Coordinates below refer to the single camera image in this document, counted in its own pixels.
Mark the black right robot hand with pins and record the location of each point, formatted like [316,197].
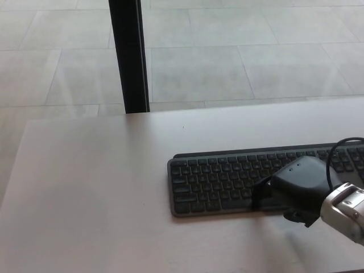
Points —
[301,182]

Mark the black keyboard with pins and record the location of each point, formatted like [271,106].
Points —
[216,182]

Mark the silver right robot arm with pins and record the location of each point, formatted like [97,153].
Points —
[345,209]

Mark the black vertical post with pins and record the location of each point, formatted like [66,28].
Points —
[129,57]

